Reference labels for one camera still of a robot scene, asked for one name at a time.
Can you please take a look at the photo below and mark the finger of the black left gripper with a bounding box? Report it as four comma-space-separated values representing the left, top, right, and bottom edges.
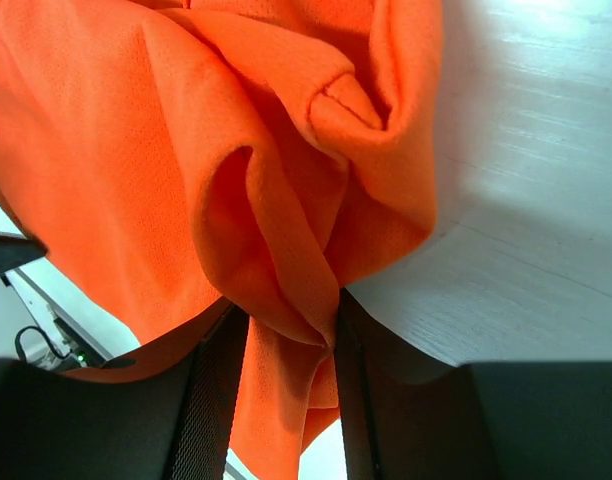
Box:
0, 233, 48, 275

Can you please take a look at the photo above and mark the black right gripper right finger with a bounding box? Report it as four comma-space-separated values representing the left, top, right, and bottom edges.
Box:
334, 291, 612, 479

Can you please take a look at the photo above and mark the aluminium table frame rail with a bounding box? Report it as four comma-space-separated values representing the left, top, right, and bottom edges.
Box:
5, 268, 140, 363

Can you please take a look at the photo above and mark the orange t shirt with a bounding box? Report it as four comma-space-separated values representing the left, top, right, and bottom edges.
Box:
0, 1, 442, 479

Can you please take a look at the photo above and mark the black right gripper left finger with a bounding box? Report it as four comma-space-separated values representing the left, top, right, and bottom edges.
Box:
0, 299, 249, 479

